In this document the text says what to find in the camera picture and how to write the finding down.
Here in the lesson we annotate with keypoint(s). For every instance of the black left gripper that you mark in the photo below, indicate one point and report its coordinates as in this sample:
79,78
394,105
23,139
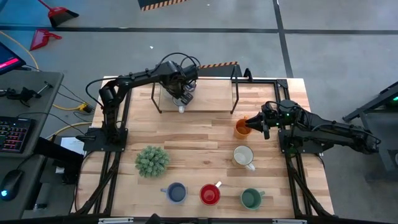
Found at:
183,81

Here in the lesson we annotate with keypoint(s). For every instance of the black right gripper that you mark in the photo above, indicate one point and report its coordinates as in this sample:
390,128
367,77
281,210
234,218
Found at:
272,115

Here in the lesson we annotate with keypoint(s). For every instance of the orange mug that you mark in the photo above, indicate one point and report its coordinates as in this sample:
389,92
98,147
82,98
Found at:
241,132

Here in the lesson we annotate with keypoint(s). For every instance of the green mug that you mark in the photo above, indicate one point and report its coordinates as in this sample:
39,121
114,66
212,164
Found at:
250,199

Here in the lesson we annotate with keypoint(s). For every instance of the grey-blue faceted mug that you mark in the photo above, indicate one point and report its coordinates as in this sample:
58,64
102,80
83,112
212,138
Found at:
177,193

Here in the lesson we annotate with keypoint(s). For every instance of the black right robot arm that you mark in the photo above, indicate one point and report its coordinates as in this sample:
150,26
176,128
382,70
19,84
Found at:
335,127

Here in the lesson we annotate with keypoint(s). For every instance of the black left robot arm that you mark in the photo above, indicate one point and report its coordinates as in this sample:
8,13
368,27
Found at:
140,76

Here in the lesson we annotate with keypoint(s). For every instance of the hazard striped black mat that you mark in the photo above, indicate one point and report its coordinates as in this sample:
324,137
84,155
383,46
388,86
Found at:
149,2
217,71

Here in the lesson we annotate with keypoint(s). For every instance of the green succulent in patterned pot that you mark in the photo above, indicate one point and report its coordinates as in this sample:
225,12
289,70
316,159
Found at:
152,161

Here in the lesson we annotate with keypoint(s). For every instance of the black stand with green light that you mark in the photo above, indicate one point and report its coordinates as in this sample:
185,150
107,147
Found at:
370,104

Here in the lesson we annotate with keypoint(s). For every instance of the white paper sheet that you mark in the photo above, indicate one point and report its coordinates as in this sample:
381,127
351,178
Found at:
73,144

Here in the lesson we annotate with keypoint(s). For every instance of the red broom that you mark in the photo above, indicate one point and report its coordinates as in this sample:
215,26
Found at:
57,12

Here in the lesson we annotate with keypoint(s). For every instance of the grey desk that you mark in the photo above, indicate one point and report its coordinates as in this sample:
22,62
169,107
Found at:
37,102

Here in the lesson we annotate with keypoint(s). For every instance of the red dustpan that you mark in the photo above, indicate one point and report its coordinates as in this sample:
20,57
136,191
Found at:
42,37

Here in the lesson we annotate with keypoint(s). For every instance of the black clamp tool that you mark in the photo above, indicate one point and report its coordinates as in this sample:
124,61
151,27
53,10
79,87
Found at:
25,93

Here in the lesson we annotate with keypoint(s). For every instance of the dark screen with pink bar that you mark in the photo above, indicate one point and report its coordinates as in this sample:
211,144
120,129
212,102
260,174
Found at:
7,57

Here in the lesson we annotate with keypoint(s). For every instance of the backlit keyboard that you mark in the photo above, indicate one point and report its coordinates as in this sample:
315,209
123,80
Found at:
14,133

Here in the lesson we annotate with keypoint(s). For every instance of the black computer mouse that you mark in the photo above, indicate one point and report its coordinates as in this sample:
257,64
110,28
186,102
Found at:
11,183

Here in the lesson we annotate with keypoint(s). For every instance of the wooden shelf black metal frame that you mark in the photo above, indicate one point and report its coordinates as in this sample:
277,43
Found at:
211,96

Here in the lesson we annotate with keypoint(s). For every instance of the black metal table frame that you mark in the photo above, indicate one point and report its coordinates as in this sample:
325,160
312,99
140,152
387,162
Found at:
281,83

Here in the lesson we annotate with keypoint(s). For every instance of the silver metal bracket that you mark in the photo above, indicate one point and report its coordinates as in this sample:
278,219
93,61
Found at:
115,220
289,221

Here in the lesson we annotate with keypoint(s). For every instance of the black equipment bracket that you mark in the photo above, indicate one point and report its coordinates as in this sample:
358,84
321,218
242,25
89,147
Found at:
59,155

